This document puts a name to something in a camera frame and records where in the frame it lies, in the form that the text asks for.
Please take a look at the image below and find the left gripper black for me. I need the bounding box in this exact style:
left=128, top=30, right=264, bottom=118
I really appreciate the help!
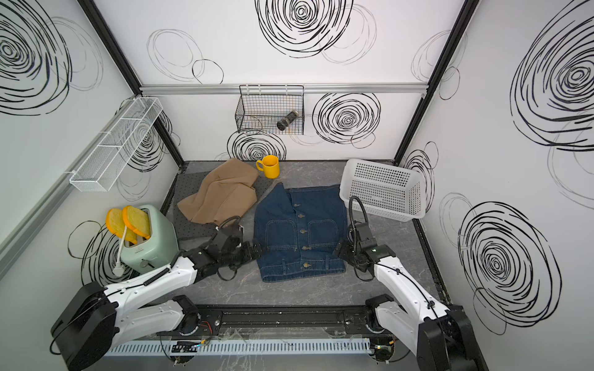
left=220, top=236, right=269, bottom=268

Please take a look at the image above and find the blue denim skirt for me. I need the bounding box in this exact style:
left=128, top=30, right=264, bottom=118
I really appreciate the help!
left=254, top=182, right=347, bottom=283

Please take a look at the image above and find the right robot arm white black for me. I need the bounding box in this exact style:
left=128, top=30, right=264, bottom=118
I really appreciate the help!
left=335, top=224, right=488, bottom=370

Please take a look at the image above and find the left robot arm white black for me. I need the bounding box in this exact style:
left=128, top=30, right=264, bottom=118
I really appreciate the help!
left=49, top=225, right=263, bottom=370

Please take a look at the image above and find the dark perforated mat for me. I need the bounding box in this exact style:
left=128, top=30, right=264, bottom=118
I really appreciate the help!
left=166, top=170, right=275, bottom=241

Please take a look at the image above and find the tan brown skirt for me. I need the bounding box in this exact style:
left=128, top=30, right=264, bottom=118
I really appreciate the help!
left=177, top=159, right=258, bottom=226

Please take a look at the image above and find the white perforated plastic basket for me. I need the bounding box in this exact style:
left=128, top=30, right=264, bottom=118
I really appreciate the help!
left=340, top=159, right=427, bottom=222

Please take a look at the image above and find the mint green toaster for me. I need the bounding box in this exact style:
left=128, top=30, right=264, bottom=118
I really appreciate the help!
left=121, top=204, right=179, bottom=274

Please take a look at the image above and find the right toast slice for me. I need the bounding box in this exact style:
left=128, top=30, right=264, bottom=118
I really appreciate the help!
left=122, top=206, right=151, bottom=240

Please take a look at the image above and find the toast slice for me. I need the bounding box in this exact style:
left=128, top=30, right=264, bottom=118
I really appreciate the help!
left=122, top=206, right=151, bottom=240
left=105, top=209, right=138, bottom=244

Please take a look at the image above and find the yellow mug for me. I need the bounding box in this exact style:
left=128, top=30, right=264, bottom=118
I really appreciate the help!
left=256, top=156, right=280, bottom=179

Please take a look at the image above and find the left toast slice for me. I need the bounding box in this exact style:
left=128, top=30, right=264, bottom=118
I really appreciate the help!
left=105, top=209, right=138, bottom=244

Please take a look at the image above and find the dark cylindrical bottle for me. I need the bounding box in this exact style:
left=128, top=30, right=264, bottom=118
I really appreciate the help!
left=276, top=111, right=299, bottom=132

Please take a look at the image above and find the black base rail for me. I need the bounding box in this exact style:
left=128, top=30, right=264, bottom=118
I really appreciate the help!
left=192, top=295, right=406, bottom=337

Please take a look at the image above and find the white slotted cable duct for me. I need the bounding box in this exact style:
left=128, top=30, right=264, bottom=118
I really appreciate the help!
left=107, top=338, right=371, bottom=357

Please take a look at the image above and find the white toaster plug cord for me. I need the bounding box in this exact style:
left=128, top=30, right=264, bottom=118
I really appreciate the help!
left=112, top=226, right=128, bottom=278

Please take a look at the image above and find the white wire wall shelf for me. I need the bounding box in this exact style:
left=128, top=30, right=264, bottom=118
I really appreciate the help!
left=70, top=97, right=163, bottom=193

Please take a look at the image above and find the black wire wall basket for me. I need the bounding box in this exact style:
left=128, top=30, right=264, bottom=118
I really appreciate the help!
left=235, top=84, right=306, bottom=135

